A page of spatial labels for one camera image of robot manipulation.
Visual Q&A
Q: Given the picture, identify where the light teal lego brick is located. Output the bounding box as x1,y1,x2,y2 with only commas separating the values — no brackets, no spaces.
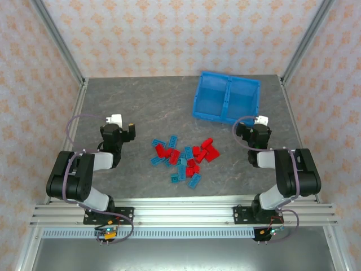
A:
178,158,188,181

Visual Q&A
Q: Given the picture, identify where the blue two-compartment plastic bin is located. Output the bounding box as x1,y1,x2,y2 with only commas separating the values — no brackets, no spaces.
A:
191,71,262,128

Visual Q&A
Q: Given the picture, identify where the small electronics board with LED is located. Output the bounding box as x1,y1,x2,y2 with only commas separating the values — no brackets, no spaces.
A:
253,225,286,243
94,225,119,244

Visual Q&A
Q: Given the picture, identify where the grey metal panel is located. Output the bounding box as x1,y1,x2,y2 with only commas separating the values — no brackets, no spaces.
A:
30,238,336,271

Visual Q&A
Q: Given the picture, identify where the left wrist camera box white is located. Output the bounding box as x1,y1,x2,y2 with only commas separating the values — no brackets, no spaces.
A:
105,113,124,128

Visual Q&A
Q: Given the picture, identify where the aluminium table side rail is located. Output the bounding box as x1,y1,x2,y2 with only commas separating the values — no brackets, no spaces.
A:
43,78,90,204
279,75,323,204

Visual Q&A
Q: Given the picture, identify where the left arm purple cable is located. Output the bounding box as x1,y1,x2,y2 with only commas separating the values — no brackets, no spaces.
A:
61,113,135,245

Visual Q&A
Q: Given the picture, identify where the aluminium corner post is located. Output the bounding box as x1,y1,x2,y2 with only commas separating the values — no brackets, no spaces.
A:
279,0,338,85
29,0,89,87

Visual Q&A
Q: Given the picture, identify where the slotted grey cable duct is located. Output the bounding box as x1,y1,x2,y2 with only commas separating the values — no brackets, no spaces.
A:
41,228,256,240

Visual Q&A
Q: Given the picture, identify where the aluminium lower frame rail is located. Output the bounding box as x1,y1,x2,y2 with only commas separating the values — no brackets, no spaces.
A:
14,227,43,271
323,225,350,271

